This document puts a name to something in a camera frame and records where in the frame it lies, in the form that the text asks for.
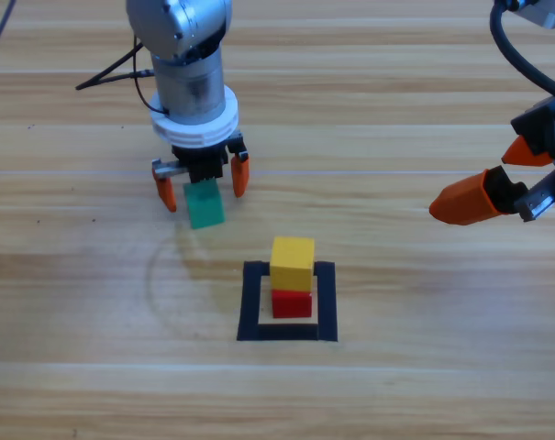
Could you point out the red wooden block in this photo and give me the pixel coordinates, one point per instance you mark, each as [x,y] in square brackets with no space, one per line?
[291,304]

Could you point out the yellow wooden block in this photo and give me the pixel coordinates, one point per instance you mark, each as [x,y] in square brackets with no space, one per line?
[291,263]

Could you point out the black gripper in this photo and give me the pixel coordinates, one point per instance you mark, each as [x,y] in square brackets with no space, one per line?
[552,128]
[203,165]

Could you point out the black tape square outline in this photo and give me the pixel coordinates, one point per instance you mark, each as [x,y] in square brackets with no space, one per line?
[249,311]

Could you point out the green wooden block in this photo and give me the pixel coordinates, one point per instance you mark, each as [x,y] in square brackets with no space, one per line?
[206,208]

